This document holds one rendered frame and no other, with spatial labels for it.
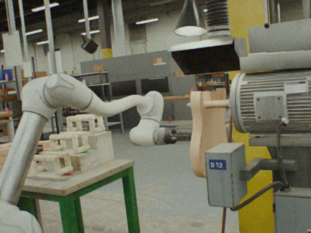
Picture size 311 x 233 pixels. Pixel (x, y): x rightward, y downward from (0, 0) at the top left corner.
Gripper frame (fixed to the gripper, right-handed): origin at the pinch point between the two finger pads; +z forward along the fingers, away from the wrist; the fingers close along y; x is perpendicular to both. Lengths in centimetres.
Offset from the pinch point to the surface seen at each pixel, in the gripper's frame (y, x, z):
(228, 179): 42, -10, 26
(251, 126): 16.3, 6.2, 27.1
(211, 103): 10.4, 15.7, 7.8
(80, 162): 17, -13, -64
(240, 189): 34.0, -15.1, 27.9
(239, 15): -74, 72, -5
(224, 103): 10.5, 15.6, 14.1
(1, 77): -449, 102, -772
